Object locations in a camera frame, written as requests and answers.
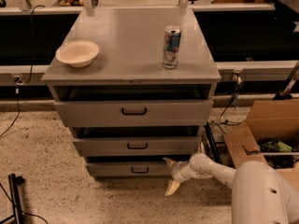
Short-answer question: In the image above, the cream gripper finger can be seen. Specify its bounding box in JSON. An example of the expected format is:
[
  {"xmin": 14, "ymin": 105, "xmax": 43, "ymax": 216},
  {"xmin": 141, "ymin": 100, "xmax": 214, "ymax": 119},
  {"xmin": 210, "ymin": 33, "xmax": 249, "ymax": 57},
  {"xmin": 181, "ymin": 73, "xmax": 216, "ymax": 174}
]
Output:
[
  {"xmin": 164, "ymin": 157, "xmax": 178, "ymax": 168},
  {"xmin": 164, "ymin": 180, "xmax": 180, "ymax": 196}
]

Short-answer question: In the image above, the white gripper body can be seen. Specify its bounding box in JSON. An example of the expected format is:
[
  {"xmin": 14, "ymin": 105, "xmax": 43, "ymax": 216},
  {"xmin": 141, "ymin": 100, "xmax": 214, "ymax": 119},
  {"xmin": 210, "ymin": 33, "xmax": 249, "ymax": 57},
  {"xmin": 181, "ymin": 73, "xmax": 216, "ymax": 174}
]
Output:
[{"xmin": 171, "ymin": 161, "xmax": 197, "ymax": 182}]

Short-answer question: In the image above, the grey bottom drawer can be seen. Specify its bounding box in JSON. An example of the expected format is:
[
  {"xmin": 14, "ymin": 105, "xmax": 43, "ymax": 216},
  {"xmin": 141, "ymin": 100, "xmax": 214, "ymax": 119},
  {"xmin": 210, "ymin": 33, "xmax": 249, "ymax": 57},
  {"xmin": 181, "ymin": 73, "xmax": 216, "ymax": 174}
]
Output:
[{"xmin": 86, "ymin": 161, "xmax": 170, "ymax": 178}]

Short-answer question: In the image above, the grey drawer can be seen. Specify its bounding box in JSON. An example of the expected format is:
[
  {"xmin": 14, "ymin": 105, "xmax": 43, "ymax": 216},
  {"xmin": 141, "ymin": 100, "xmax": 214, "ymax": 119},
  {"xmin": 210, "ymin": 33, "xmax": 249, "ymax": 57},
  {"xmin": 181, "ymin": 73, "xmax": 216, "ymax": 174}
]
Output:
[
  {"xmin": 73, "ymin": 136, "xmax": 201, "ymax": 157},
  {"xmin": 54, "ymin": 100, "xmax": 212, "ymax": 128},
  {"xmin": 86, "ymin": 161, "xmax": 170, "ymax": 178}
]

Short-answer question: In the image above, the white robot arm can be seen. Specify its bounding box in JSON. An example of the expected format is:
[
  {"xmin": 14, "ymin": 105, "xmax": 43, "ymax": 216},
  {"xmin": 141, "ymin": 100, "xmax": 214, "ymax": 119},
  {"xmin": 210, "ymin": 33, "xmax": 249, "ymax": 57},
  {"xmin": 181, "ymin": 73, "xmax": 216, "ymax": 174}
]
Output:
[{"xmin": 165, "ymin": 152, "xmax": 299, "ymax": 224}]

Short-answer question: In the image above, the grey top drawer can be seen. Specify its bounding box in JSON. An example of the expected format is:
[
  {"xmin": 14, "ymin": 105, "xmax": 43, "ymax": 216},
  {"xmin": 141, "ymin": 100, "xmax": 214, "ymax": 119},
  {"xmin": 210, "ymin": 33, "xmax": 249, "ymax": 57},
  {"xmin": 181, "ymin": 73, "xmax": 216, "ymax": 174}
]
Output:
[{"xmin": 54, "ymin": 100, "xmax": 212, "ymax": 128}]

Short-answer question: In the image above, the grey middle drawer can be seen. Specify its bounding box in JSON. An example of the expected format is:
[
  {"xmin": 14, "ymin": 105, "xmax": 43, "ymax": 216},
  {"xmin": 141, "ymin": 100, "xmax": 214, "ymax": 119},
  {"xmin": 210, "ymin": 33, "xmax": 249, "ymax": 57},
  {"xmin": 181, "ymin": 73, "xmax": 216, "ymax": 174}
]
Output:
[{"xmin": 73, "ymin": 136, "xmax": 201, "ymax": 157}]

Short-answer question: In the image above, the black bar on floor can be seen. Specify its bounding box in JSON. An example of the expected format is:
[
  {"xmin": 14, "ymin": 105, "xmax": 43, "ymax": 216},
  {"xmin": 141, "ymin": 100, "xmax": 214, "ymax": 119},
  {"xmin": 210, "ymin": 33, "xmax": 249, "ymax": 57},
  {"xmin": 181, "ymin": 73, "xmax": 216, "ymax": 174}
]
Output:
[{"xmin": 205, "ymin": 122, "xmax": 222, "ymax": 164}]

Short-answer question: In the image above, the green item in box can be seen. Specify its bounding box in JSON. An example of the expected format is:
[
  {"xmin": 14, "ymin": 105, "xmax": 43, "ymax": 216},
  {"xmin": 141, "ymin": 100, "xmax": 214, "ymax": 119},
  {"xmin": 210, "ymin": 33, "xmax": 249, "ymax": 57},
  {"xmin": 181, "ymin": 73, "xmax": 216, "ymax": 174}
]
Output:
[{"xmin": 261, "ymin": 140, "xmax": 292, "ymax": 152}]

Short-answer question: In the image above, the brown cardboard box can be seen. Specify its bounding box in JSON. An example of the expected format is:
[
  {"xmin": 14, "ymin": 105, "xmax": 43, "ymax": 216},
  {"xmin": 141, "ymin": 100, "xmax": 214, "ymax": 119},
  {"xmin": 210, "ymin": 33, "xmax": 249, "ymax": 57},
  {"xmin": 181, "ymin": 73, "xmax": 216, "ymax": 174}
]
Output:
[{"xmin": 223, "ymin": 98, "xmax": 299, "ymax": 191}]

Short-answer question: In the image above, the blue silver drink can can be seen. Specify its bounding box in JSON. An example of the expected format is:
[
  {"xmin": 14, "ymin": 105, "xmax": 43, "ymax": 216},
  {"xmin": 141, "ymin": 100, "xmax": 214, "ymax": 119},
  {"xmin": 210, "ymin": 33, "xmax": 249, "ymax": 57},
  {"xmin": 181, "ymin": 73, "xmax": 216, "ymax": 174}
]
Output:
[{"xmin": 163, "ymin": 25, "xmax": 181, "ymax": 69}]

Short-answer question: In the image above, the white bowl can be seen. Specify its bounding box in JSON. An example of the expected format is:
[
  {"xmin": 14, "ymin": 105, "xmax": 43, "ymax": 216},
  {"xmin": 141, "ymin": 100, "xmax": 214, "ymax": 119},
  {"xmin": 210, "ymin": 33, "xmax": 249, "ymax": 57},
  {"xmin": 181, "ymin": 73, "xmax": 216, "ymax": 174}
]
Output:
[{"xmin": 55, "ymin": 40, "xmax": 99, "ymax": 68}]

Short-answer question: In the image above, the black stand lower left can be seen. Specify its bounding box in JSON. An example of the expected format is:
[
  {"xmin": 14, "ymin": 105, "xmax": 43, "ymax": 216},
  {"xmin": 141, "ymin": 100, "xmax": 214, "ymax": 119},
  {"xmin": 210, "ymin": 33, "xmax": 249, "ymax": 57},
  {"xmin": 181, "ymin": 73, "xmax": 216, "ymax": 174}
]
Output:
[{"xmin": 0, "ymin": 174, "xmax": 24, "ymax": 224}]

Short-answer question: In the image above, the black cables right floor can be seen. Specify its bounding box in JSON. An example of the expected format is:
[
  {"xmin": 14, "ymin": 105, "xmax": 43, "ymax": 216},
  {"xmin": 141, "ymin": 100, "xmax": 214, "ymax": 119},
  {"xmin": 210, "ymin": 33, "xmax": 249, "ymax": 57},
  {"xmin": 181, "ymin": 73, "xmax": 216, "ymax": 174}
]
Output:
[{"xmin": 207, "ymin": 75, "xmax": 250, "ymax": 133}]

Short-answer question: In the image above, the black cable left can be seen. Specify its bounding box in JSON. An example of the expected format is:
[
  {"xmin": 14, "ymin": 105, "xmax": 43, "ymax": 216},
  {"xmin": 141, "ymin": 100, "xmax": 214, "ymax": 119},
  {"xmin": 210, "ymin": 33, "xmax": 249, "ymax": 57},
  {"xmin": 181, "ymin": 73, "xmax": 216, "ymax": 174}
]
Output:
[{"xmin": 0, "ymin": 5, "xmax": 47, "ymax": 139}]

